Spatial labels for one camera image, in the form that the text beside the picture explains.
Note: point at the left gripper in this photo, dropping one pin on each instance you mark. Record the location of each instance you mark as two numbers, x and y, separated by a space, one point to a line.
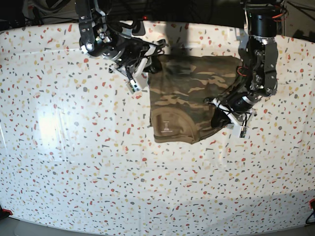
233 108

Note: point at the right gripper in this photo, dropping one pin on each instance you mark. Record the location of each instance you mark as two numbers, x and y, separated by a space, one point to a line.
128 53

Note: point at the camouflage T-shirt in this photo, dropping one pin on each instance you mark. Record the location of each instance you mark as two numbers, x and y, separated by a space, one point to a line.
178 93

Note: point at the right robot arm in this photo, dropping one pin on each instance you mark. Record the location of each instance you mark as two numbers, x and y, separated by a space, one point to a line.
97 29

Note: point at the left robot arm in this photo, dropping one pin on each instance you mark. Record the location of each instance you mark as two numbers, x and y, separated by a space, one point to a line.
257 76

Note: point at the terrazzo patterned tablecloth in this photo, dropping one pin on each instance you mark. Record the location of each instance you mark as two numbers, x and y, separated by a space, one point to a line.
77 151

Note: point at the red table clamp right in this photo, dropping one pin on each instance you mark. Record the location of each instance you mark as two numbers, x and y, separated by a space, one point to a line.
312 204

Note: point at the red table clamp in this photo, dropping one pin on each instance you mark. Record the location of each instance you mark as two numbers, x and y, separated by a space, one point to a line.
5 213
312 204

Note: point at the red table clamp left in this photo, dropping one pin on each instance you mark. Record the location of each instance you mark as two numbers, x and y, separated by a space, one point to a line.
5 213

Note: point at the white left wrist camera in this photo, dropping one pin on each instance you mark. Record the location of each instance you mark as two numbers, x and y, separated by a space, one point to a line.
239 130

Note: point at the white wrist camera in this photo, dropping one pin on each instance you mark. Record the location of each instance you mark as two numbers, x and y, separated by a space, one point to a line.
239 130
137 84

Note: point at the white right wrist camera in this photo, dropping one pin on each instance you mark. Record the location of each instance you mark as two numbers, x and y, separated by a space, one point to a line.
137 84

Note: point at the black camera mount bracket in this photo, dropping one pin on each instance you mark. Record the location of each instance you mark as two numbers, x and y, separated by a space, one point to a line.
139 29

